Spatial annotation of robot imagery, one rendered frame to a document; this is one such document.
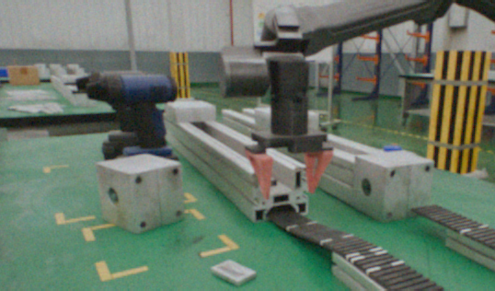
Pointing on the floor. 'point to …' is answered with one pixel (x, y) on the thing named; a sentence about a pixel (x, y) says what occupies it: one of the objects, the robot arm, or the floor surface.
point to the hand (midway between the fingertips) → (289, 190)
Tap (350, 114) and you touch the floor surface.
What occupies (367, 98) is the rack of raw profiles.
